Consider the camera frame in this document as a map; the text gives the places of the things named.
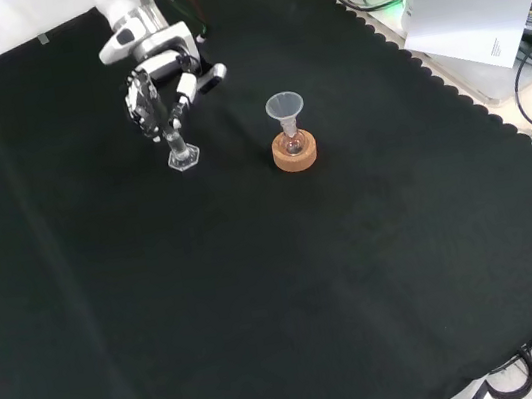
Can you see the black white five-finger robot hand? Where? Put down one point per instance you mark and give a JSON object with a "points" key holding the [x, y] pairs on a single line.
{"points": [[142, 102]]}

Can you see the clear glass graduated cylinder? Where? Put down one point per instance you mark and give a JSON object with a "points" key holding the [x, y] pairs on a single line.
{"points": [[183, 159]]}

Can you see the grey cloth clip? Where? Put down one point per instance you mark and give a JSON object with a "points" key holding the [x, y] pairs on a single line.
{"points": [[43, 39]]}

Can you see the clear plastic funnel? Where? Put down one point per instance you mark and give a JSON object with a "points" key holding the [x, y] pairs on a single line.
{"points": [[285, 108]]}

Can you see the small glass round-bottom flask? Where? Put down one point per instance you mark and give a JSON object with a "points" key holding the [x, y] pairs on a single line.
{"points": [[294, 144]]}

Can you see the black bench cloth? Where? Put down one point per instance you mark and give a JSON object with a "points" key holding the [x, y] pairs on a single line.
{"points": [[210, 294]]}

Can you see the pale white board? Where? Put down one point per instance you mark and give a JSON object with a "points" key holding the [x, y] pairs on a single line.
{"points": [[465, 21]]}

